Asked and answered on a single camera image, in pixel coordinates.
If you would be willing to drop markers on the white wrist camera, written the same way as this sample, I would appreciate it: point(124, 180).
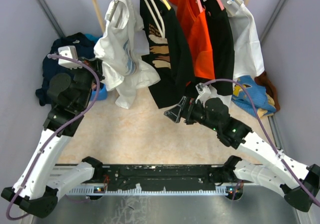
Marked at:
point(68, 52)
point(204, 93)

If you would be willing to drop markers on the brown garment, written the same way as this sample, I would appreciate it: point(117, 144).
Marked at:
point(263, 80)

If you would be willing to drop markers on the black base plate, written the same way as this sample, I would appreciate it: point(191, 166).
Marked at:
point(163, 177)

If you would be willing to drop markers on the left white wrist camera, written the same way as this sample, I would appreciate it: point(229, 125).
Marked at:
point(68, 52)

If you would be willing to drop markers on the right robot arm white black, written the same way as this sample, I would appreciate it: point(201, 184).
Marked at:
point(296, 182)

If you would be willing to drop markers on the orange hanging shirt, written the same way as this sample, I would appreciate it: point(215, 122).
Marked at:
point(191, 16)

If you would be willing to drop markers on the navy blue garment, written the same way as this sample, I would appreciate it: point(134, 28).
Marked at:
point(50, 67)

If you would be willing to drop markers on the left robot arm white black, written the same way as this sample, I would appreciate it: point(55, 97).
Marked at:
point(34, 192)

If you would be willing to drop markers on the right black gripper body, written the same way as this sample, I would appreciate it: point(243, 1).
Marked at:
point(196, 113)

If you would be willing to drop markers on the teal garment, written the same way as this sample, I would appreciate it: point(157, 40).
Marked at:
point(92, 38)

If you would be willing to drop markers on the beige hanger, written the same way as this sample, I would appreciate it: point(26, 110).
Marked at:
point(153, 9)

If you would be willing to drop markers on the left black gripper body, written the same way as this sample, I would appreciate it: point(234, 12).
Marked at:
point(99, 75)

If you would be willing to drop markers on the white t shirt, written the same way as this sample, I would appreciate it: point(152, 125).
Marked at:
point(123, 67)

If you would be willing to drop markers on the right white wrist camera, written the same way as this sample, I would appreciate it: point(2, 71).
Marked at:
point(204, 93)

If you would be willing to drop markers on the blue plastic basket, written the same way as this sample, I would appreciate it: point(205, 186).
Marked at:
point(102, 94)

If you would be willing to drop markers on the blue yellow printed garment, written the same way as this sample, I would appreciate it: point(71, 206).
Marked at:
point(264, 104)

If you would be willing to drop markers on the black printed hanging shirt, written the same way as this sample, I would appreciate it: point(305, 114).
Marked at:
point(169, 56)

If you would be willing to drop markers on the white hanging shirt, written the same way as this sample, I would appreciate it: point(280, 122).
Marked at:
point(248, 57)

